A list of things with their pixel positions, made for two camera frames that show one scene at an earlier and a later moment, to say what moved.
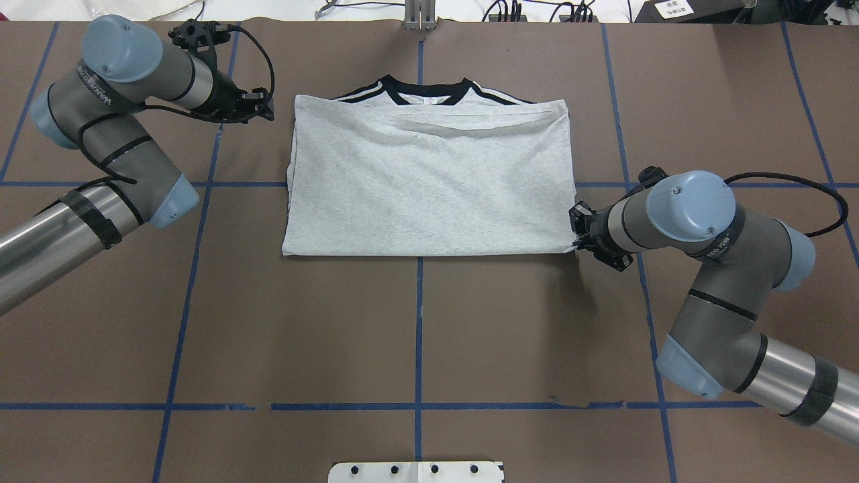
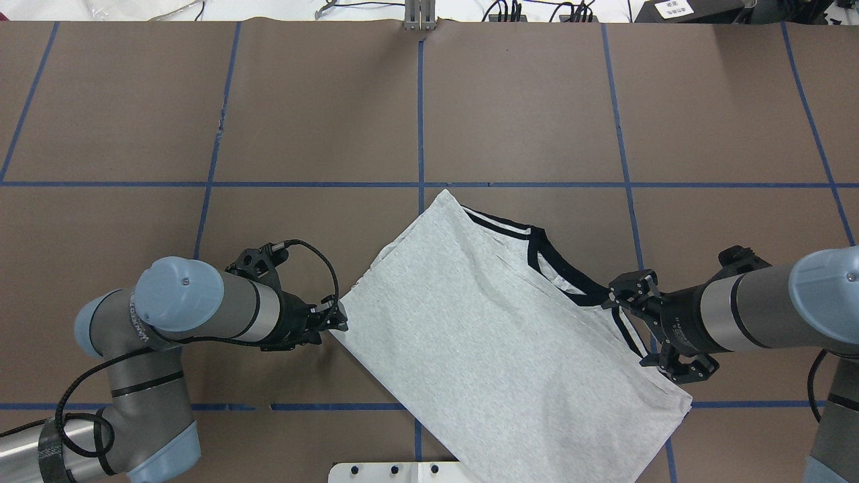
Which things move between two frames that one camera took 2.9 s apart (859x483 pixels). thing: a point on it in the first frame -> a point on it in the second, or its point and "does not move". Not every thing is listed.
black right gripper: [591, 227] -> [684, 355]
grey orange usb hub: [507, 18] does not move
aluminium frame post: [420, 15] does not move
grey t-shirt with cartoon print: [453, 168] -> [505, 373]
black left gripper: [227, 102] -> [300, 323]
